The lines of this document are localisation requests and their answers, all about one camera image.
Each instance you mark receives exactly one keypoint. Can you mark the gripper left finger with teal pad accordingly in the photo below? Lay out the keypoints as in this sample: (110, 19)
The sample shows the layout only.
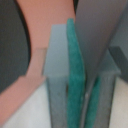
(65, 73)

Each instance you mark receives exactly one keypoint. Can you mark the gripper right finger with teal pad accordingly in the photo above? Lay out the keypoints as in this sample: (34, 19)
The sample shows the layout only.
(99, 108)

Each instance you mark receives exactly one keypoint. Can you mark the pink toy stove top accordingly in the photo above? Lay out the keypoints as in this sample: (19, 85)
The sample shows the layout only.
(40, 15)

